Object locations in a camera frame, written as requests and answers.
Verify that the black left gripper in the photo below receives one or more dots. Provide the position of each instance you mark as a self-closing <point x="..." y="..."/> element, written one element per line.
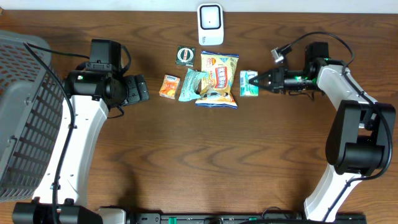
<point x="132" y="89"/>

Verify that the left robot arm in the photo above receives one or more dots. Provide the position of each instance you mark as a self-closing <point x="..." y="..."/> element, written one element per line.
<point x="61" y="196"/>

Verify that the orange tissue pack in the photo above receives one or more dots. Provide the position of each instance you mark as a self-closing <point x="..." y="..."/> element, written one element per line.
<point x="169" y="86"/>

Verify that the yellow snack bag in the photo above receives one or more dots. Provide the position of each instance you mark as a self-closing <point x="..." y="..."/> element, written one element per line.
<point x="216" y="85"/>

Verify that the teal tissue pack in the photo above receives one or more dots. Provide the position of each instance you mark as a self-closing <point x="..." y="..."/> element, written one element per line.
<point x="247" y="89"/>

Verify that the light teal snack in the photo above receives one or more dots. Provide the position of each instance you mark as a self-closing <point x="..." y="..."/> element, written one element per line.
<point x="190" y="86"/>

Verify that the dark green round-logo packet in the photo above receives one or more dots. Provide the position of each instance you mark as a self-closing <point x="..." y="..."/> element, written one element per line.
<point x="185" y="56"/>

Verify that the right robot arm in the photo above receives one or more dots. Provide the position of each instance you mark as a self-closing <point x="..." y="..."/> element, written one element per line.
<point x="359" y="144"/>

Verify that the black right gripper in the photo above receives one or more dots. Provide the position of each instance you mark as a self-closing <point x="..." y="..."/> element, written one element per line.
<point x="275" y="80"/>

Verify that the grey plastic basket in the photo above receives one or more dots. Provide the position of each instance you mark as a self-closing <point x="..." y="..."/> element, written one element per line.
<point x="31" y="113"/>

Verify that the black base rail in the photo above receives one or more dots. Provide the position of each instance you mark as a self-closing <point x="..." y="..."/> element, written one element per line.
<point x="217" y="218"/>

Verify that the white barcode scanner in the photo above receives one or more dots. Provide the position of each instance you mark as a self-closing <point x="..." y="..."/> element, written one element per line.
<point x="210" y="24"/>

